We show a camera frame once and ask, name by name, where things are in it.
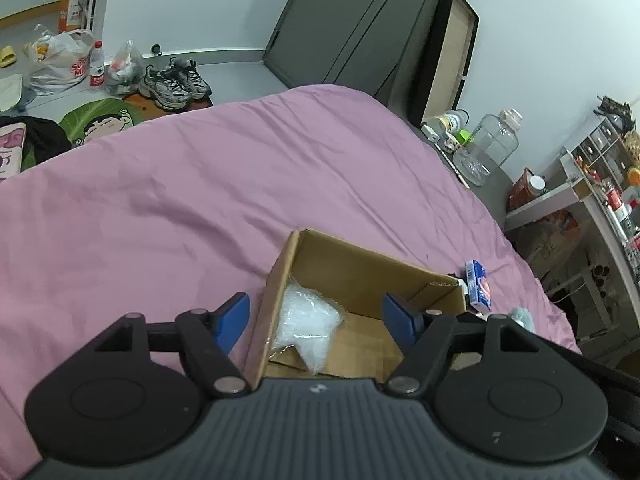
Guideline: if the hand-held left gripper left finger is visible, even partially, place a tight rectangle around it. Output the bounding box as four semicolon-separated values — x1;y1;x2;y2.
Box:
92;291;252;401

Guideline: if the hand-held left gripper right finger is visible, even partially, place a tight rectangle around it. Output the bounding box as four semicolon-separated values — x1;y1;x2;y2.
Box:
381;292;543;398

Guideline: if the brown cardboard box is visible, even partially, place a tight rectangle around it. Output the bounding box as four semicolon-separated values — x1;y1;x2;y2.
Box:
257;230;468;391

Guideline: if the white crinkled plastic bag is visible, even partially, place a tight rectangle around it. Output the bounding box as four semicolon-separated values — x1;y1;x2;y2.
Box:
272;282;343;376

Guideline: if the blue juice carton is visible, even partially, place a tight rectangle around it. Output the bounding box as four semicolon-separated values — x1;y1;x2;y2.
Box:
464;259;492;308

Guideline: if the pale blue fluffy cloth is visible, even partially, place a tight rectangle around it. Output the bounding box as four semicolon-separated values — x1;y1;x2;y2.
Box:
485;307;537;333

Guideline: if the pink bed sheet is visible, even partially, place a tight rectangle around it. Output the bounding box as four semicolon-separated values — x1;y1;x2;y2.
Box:
0;85;583;471

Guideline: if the white desk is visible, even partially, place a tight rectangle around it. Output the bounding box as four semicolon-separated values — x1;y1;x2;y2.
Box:
505;152;640;356

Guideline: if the large clear water jug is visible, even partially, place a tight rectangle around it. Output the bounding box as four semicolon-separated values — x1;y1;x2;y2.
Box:
452;109;523;187

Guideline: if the cream white jar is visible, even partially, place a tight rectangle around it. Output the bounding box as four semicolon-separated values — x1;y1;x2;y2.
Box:
422;111;463;136

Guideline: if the green cartoon floor mat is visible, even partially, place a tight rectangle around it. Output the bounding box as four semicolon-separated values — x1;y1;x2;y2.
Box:
59;98;147;148

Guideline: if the grey sneaker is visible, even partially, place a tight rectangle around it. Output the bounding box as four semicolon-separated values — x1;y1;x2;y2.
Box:
167;57;213;101
139;65;193;109

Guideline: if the black garment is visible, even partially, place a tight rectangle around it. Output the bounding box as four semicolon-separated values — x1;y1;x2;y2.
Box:
0;116;73;173

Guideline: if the clear plastic trash bag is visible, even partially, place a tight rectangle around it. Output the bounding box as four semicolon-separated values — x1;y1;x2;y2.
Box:
104;40;146;97

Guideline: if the black framed wooden board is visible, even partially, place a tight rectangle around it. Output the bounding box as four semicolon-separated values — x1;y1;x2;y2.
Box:
407;0;480;128

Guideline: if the small drawer organizer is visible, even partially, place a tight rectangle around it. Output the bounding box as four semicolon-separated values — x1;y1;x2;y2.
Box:
570;110;640;191

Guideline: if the pink cartoon pillow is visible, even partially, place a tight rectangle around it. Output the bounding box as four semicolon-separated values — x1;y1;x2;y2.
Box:
0;122;28;181

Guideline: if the red label water bottle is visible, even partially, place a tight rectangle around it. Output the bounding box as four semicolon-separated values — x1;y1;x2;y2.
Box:
89;41;106;88

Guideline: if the dark grey wardrobe panel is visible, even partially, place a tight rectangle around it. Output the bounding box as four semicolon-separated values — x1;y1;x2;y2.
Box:
263;0;441;106

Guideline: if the white plastic shopping bag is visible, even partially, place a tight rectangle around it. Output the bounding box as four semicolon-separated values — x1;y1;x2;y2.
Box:
25;30;96;95

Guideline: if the cream floor towel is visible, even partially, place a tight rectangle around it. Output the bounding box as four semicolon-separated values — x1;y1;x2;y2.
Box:
0;74;23;112

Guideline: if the orange and white carton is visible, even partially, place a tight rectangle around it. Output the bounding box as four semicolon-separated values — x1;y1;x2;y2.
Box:
57;0;86;35

